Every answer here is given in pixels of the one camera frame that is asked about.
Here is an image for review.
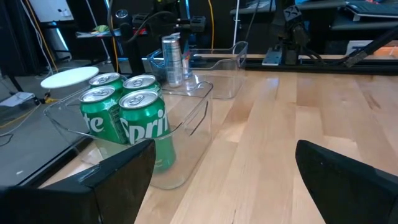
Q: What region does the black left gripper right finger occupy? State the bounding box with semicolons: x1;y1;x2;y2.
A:
294;139;398;224

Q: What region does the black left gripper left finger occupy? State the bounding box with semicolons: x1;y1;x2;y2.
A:
0;139;156;224

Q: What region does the green Sprite soda can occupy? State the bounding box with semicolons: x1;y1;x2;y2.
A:
78;85;128;144
118;89;177;174
88;72;125;94
122;73;162;97

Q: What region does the silver blue slim drink can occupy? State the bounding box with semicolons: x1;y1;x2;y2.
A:
182;48;193;80
160;32;184;88

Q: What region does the clear plastic bin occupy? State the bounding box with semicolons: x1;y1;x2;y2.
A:
43;80;215;190
146;40;249;100

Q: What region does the black vertical stand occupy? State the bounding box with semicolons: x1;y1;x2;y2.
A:
113;8;147;77

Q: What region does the dark grey desk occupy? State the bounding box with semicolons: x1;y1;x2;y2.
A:
229;0;398;55

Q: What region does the dark keyboard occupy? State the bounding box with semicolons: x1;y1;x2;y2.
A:
345;0;398;20

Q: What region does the white panel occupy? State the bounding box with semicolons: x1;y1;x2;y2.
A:
29;0;75;23

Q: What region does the white pole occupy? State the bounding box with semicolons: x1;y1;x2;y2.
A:
232;0;241;47

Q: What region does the yellow cable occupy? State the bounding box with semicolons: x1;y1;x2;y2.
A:
207;0;216;50

